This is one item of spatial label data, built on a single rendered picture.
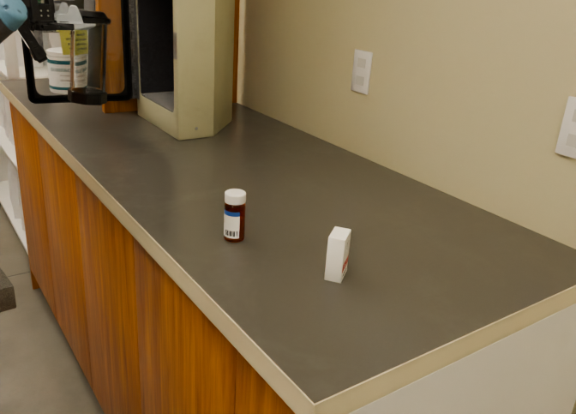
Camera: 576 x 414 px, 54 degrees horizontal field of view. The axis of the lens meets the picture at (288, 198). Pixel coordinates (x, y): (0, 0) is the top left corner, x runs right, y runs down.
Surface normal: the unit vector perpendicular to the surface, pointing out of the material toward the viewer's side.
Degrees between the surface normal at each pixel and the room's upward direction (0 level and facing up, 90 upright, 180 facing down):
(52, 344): 0
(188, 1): 90
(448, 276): 0
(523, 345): 90
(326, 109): 90
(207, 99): 90
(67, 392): 0
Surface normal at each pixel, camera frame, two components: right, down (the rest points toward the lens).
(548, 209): -0.82, 0.17
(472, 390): 0.56, 0.34
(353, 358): 0.07, -0.92
